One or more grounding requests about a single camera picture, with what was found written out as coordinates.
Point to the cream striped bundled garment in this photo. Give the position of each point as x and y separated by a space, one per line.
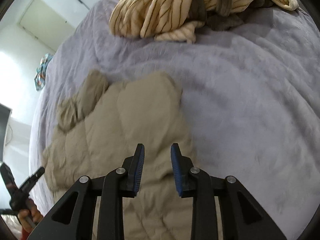
176 20

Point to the person's left hand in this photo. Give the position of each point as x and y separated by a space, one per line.
29 216

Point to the white wardrobe doors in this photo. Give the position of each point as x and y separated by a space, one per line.
52 21

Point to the wall-mounted dark monitor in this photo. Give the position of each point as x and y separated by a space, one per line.
5 113

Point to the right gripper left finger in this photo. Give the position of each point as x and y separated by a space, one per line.
94 205

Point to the lavender fleece bed blanket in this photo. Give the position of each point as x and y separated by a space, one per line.
250 95

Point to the olive quilted puffer jacket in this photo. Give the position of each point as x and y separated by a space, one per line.
102 124

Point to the blue patterned cloth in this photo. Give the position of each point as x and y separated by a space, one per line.
40 77

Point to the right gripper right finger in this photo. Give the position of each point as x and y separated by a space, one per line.
222 207

